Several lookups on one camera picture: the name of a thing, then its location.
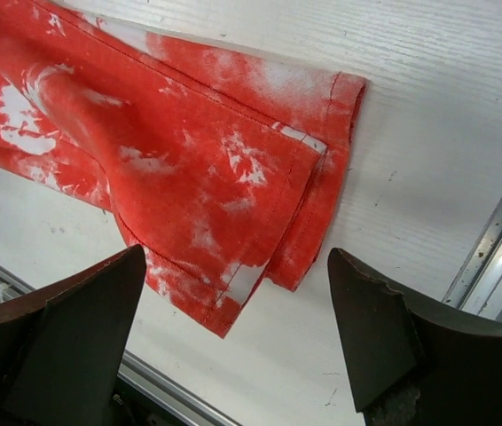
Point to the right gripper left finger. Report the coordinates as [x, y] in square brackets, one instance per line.
[61, 346]

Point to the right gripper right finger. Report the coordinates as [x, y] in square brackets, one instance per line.
[410, 359]

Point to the red tie-dye trousers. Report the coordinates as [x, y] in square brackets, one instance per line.
[226, 168]

